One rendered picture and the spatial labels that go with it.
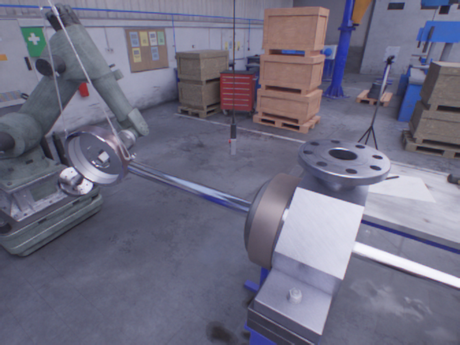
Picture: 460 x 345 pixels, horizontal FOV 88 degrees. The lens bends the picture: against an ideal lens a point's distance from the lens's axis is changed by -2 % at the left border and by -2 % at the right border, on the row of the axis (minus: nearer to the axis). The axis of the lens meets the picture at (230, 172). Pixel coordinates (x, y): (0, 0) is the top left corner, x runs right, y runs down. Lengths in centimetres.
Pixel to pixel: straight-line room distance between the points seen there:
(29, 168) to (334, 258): 256
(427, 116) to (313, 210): 430
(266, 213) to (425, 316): 179
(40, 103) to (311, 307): 255
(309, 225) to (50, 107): 241
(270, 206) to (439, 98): 432
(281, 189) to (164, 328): 142
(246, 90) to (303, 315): 518
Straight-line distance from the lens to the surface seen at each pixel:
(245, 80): 560
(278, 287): 77
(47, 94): 268
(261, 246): 86
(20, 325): 243
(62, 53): 221
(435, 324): 242
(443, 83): 491
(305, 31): 496
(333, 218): 75
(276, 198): 84
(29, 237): 279
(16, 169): 279
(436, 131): 508
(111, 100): 226
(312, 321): 74
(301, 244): 74
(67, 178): 184
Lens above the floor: 173
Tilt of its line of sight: 30 degrees down
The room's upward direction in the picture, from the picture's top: straight up
